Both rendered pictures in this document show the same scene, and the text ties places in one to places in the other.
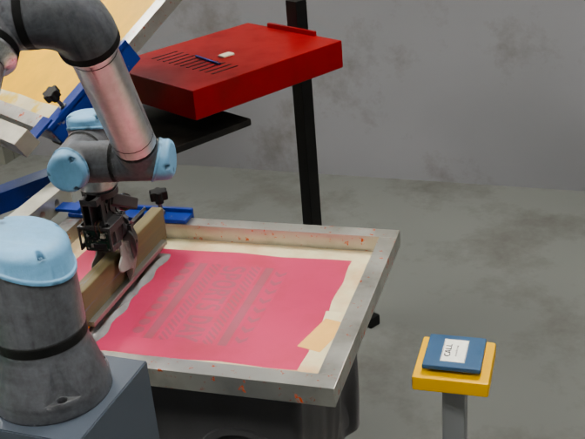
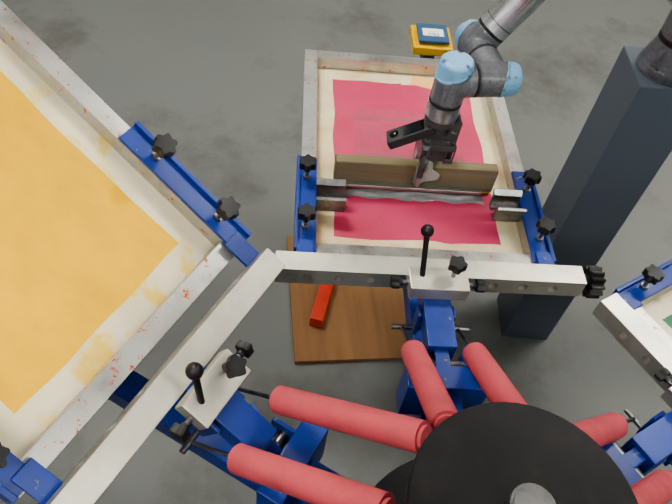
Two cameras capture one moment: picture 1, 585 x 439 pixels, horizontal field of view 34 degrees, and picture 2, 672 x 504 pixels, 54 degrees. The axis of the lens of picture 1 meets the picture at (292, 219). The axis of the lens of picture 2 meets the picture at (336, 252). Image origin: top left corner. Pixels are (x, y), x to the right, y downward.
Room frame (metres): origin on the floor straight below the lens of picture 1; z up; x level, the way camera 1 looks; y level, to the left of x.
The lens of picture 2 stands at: (2.40, 1.38, 2.16)
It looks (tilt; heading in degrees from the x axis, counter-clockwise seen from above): 51 degrees down; 244
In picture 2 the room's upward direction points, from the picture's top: 9 degrees clockwise
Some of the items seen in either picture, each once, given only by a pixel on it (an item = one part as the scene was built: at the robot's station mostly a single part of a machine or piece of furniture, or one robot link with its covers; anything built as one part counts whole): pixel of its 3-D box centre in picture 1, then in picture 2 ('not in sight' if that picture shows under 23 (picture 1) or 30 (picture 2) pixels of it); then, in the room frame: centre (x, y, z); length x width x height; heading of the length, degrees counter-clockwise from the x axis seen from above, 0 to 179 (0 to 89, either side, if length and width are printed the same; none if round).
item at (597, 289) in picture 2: not in sight; (586, 281); (1.48, 0.78, 1.02); 0.07 x 0.06 x 0.07; 72
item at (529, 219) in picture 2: not in sight; (528, 221); (1.48, 0.55, 0.97); 0.30 x 0.05 x 0.07; 72
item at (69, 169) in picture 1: (83, 162); (491, 75); (1.59, 0.37, 1.29); 0.11 x 0.11 x 0.08; 82
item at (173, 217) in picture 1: (131, 222); (305, 208); (2.01, 0.38, 0.97); 0.30 x 0.05 x 0.07; 72
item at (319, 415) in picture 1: (327, 401); not in sight; (1.58, -0.04, 0.74); 0.45 x 0.03 x 0.43; 162
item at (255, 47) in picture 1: (225, 66); not in sight; (2.95, 0.17, 1.06); 0.61 x 0.46 x 0.12; 132
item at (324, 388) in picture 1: (180, 290); (410, 149); (1.67, 0.24, 0.97); 0.79 x 0.58 x 0.04; 72
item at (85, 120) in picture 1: (89, 140); (452, 80); (1.69, 0.37, 1.30); 0.09 x 0.08 x 0.11; 172
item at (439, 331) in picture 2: not in sight; (435, 317); (1.85, 0.77, 1.02); 0.17 x 0.06 x 0.05; 72
